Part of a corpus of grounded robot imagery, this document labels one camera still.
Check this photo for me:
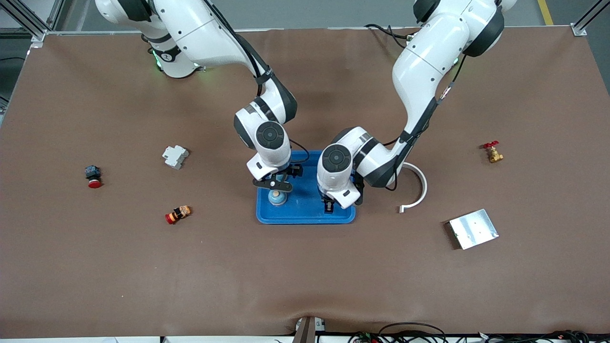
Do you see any grey table edge clamp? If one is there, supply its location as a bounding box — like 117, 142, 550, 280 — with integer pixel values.
292, 316, 327, 343

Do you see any black base cable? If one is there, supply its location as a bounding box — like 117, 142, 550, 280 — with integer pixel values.
365, 24, 413, 48

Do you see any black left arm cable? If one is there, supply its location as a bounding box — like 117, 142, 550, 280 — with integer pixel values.
381, 53, 468, 191

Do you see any white circuit breaker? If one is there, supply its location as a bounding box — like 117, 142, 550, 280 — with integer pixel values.
162, 145, 190, 170

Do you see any red yellow emergency stop button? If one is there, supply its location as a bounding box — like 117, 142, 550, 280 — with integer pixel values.
165, 205, 193, 225

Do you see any blue plastic tray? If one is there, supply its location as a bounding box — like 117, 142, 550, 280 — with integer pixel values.
256, 151, 356, 225

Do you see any red push button switch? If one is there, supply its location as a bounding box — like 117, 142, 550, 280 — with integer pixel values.
84, 165, 103, 189

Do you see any white curved plastic bracket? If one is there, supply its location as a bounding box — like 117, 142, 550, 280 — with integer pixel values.
398, 162, 428, 213

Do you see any brass valve red handle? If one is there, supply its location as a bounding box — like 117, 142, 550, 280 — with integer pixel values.
482, 141, 504, 164

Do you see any black looped cable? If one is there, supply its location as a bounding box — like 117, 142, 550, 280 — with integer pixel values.
379, 323, 447, 343

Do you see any black cable bundle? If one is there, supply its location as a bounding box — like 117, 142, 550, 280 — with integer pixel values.
477, 330, 591, 343

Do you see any silver metal plate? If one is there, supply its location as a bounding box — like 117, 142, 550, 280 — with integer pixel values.
447, 209, 499, 250

